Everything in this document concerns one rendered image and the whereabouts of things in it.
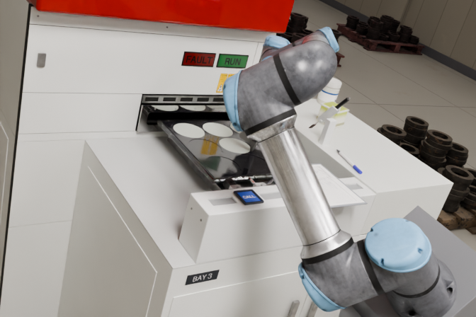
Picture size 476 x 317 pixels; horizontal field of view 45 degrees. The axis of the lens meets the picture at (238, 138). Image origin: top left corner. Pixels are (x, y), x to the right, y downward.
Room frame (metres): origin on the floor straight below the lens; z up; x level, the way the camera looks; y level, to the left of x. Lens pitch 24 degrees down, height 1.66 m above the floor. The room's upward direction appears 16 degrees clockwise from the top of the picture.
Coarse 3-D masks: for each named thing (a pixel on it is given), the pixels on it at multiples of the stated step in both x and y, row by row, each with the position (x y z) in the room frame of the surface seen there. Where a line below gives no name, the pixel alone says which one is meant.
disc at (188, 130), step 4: (176, 124) 1.69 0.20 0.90; (180, 124) 1.70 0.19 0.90; (184, 124) 1.71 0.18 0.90; (188, 124) 1.72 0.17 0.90; (176, 128) 1.66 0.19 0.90; (180, 128) 1.67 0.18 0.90; (184, 128) 1.68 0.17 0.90; (188, 128) 1.69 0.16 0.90; (192, 128) 1.69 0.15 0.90; (196, 128) 1.70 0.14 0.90; (180, 132) 1.64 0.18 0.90; (184, 132) 1.65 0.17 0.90; (188, 132) 1.66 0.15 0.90; (192, 132) 1.66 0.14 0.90; (196, 132) 1.67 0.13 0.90; (200, 132) 1.68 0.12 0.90; (204, 132) 1.69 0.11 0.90; (188, 136) 1.63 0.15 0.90; (192, 136) 1.64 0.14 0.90; (196, 136) 1.65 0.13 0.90; (200, 136) 1.65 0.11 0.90
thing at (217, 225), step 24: (216, 192) 1.23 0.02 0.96; (264, 192) 1.30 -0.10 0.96; (360, 192) 1.44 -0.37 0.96; (192, 216) 1.17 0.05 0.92; (216, 216) 1.14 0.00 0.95; (240, 216) 1.18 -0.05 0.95; (264, 216) 1.23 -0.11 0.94; (288, 216) 1.27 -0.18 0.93; (336, 216) 1.38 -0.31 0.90; (360, 216) 1.44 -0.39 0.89; (192, 240) 1.15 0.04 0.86; (216, 240) 1.15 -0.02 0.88; (240, 240) 1.19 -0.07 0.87; (264, 240) 1.24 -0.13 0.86; (288, 240) 1.29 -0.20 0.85
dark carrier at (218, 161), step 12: (228, 120) 1.84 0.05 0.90; (192, 144) 1.58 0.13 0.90; (204, 144) 1.60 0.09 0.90; (216, 144) 1.63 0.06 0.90; (204, 156) 1.52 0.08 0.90; (216, 156) 1.55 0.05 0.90; (228, 156) 1.56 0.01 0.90; (240, 156) 1.59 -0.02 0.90; (252, 156) 1.61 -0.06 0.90; (216, 168) 1.47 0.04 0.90; (228, 168) 1.49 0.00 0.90; (240, 168) 1.51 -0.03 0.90; (252, 168) 1.53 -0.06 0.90; (264, 168) 1.55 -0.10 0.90
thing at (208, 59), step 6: (186, 54) 1.75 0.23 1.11; (192, 54) 1.76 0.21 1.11; (198, 54) 1.78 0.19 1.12; (204, 54) 1.79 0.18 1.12; (210, 54) 1.81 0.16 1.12; (186, 60) 1.75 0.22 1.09; (192, 60) 1.77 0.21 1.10; (198, 60) 1.78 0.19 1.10; (204, 60) 1.79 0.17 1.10; (210, 60) 1.81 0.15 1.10
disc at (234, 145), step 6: (228, 138) 1.70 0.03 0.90; (222, 144) 1.64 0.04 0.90; (228, 144) 1.65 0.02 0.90; (234, 144) 1.66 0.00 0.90; (240, 144) 1.67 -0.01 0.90; (246, 144) 1.68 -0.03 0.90; (228, 150) 1.61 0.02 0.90; (234, 150) 1.62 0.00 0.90; (240, 150) 1.63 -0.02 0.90; (246, 150) 1.64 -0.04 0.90
